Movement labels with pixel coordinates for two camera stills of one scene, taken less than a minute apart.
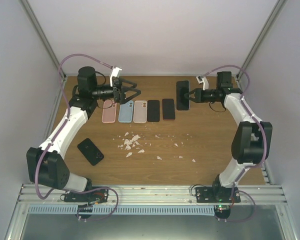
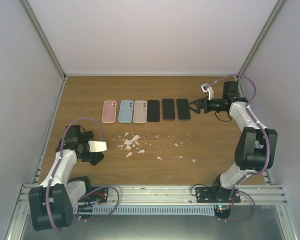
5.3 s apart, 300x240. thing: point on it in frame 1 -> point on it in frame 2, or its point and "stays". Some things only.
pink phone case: [109, 112] stays
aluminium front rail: [272, 194] stays
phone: [182, 88] -> [183, 109]
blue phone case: [125, 112] stays
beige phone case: [140, 111] stays
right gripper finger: [192, 93] -> [195, 101]
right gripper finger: [193, 98] -> [198, 110]
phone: [168, 111] stays
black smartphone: [153, 111] stays
